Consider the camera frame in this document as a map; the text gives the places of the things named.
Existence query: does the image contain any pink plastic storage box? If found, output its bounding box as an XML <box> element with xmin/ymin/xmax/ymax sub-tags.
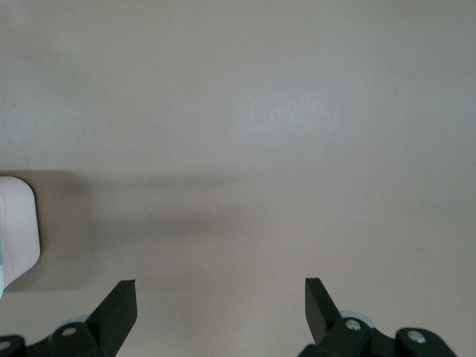
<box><xmin>0</xmin><ymin>176</ymin><xmax>41</xmax><ymax>295</ymax></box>

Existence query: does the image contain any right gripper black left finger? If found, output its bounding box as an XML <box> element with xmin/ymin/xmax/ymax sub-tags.
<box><xmin>48</xmin><ymin>279</ymin><xmax>138</xmax><ymax>357</ymax></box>

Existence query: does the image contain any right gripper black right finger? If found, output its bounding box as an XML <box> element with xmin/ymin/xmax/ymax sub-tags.
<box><xmin>300</xmin><ymin>277</ymin><xmax>375</xmax><ymax>357</ymax></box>

